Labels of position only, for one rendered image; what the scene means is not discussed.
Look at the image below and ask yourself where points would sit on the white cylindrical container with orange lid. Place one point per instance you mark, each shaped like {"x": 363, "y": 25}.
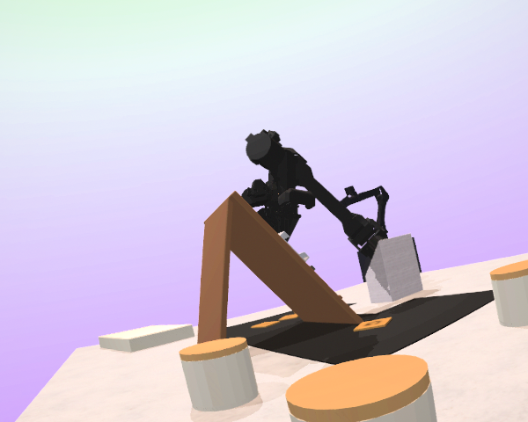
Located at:
{"x": 219, "y": 374}
{"x": 386, "y": 388}
{"x": 510, "y": 288}

